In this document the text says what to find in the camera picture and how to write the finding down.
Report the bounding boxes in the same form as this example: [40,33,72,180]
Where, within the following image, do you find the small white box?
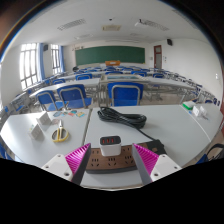
[28,123,45,141]
[199,105,208,117]
[35,111,53,131]
[192,105,201,117]

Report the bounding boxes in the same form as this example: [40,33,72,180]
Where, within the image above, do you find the blue curtain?
[36,42,46,81]
[59,45,66,73]

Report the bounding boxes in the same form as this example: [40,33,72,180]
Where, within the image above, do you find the black plug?
[146,139,167,156]

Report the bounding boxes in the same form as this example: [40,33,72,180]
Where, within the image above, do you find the ceiling air vent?
[101,24,122,32]

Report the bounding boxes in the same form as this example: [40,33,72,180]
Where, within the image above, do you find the yellow-handled scissors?
[50,119,70,144]

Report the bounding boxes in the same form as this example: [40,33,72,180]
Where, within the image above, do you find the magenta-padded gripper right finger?
[131,143,183,186]

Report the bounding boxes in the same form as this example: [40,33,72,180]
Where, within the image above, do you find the green and white box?
[181,100,197,111]

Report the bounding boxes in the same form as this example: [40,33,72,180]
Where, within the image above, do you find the colourful cards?
[52,109,87,119]

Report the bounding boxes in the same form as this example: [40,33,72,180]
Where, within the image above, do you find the white classroom desks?
[9,64,214,108]

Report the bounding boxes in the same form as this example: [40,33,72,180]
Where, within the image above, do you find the narrow window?
[50,44,62,75]

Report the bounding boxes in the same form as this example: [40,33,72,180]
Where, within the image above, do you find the white ceiling projector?
[134,18,152,30]

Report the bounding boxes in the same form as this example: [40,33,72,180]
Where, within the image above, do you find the red-brown door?
[153,44,163,70]

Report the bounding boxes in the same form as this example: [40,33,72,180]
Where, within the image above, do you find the large window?
[18,42,40,91]

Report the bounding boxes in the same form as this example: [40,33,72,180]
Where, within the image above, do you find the multi-socket power strip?
[85,142,150,175]

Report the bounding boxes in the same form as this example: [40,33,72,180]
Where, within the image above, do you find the green chalkboard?
[74,45,146,67]

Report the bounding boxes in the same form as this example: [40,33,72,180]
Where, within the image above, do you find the orange lectern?
[104,59,122,67]

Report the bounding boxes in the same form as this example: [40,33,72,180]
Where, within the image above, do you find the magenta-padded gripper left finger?
[41,143,92,186]

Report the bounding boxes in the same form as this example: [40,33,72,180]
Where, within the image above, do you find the ceiling lights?
[56,18,171,42]

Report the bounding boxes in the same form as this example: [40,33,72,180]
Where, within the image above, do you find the black coiled power cable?
[96,106,156,141]

